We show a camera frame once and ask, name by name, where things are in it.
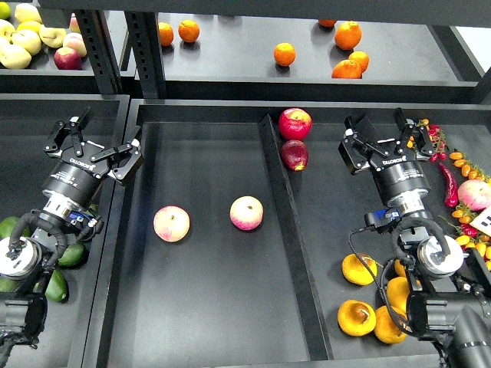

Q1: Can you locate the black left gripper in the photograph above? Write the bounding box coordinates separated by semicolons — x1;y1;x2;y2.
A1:
43;107;143;207

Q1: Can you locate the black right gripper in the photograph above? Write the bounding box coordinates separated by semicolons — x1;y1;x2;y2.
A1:
338;107;430;207

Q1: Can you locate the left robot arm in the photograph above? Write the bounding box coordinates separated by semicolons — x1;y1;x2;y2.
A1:
1;110;143;363

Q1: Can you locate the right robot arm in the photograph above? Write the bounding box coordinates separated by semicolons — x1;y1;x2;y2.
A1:
338;109;490;367

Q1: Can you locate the green avocado in left tray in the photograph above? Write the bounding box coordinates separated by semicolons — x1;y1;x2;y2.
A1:
0;216;31;240

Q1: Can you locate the black left tray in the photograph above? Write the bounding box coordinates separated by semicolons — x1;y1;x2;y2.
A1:
1;94;130;367

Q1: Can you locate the black tray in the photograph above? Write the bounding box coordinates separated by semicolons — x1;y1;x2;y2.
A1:
82;100;439;367
1;94;130;367

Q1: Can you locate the bright red apple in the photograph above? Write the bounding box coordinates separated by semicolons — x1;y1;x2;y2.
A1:
278;107;312;140

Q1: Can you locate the dark red apple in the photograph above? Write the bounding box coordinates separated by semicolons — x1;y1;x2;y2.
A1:
280;140;309;172

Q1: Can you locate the red apple on shelf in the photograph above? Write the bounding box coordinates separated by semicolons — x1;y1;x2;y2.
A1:
54;47;82;70

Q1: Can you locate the red chili pepper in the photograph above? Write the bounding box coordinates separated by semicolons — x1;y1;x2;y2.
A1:
438;163;459;208

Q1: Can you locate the pink apple left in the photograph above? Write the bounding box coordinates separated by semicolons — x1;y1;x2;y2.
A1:
153;205;190;243

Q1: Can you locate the pink apple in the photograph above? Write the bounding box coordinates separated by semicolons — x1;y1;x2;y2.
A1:
229;195;263;231
457;179;490;212
153;205;190;243

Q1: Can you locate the pink apple right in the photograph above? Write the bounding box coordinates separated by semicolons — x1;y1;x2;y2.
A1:
457;179;490;212

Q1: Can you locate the orange on shelf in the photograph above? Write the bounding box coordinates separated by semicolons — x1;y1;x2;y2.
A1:
273;42;296;67

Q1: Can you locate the pink apple centre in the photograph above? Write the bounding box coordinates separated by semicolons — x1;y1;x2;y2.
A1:
229;195;263;231

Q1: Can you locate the black middle tray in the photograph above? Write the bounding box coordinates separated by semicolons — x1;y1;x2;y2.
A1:
82;100;439;367

